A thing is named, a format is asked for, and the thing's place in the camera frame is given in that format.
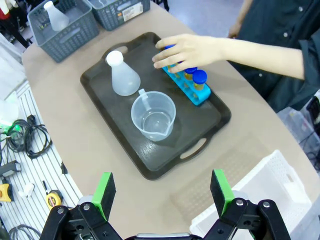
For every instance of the black plastic serving tray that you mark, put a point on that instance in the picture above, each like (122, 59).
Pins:
(112, 112)

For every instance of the person's left forearm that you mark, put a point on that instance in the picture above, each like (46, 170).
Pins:
(262, 56)

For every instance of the white plastic conical flask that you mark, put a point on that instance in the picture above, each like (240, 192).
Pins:
(123, 80)
(56, 17)

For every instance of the grey plastic basket with label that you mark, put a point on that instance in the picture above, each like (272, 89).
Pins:
(132, 13)

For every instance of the yellow tube with blue cap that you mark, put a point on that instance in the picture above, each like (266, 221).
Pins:
(177, 74)
(200, 77)
(190, 70)

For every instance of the white cloth cover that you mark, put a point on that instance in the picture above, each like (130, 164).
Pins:
(10, 70)

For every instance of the person's left hand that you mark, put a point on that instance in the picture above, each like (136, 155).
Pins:
(195, 51)

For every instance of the small white plastic object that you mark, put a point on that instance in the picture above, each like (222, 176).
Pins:
(26, 190)

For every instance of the black handheld device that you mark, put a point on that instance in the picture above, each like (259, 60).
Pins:
(10, 168)

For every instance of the clear plastic measuring beaker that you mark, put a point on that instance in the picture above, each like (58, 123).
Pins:
(152, 125)

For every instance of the white perforated plastic basket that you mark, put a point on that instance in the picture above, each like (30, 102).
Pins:
(262, 180)

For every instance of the black stand legs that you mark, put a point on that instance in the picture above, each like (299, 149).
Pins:
(17, 30)

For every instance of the person's right forearm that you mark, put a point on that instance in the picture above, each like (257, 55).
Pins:
(246, 11)

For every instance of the blue test tube rack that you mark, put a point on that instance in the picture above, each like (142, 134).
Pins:
(200, 98)

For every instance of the small black block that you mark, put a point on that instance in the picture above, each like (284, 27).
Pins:
(64, 168)

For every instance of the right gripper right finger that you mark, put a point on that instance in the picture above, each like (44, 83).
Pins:
(222, 195)

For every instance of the yellow tape measure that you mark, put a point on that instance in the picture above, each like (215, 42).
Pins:
(53, 198)

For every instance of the person's right hand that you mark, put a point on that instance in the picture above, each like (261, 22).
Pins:
(234, 31)

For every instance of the yellow and black tool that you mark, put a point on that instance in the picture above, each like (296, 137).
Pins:
(5, 193)

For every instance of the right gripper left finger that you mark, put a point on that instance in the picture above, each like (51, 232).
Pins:
(102, 197)

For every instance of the person in black shirt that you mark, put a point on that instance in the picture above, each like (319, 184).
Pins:
(287, 20)

